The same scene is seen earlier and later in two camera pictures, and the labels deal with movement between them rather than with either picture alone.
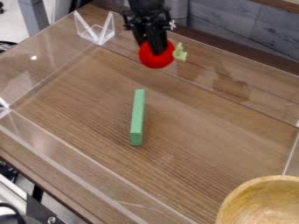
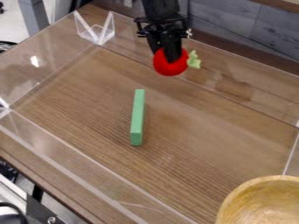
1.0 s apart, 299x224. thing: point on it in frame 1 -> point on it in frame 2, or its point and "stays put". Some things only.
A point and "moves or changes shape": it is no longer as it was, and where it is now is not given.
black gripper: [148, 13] -> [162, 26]
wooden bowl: [265, 200] stays put
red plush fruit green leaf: [164, 59] moves or changes shape
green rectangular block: [134, 131] stays put
